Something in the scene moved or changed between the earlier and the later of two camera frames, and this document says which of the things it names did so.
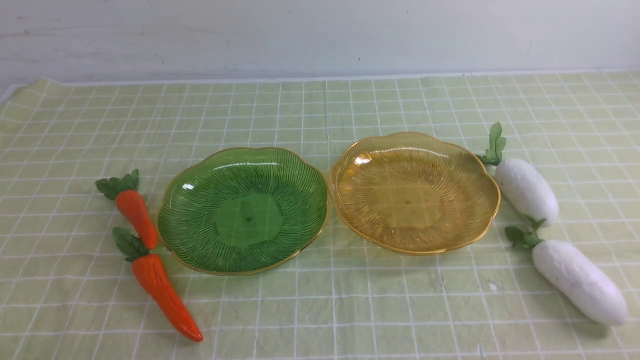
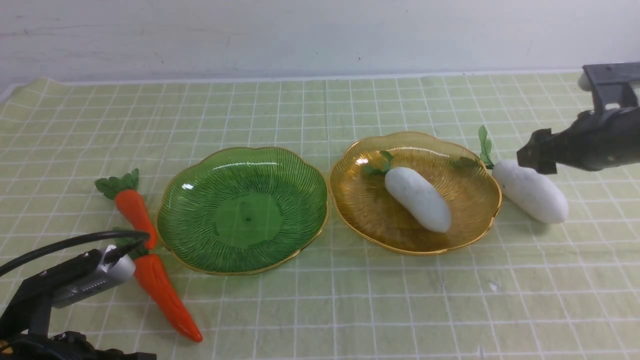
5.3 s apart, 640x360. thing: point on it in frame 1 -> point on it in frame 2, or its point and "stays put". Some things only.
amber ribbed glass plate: x=411 y=193 stays put
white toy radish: x=571 y=277 -> x=413 y=194
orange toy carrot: x=148 y=272 stays put
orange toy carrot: x=123 y=191 stays put
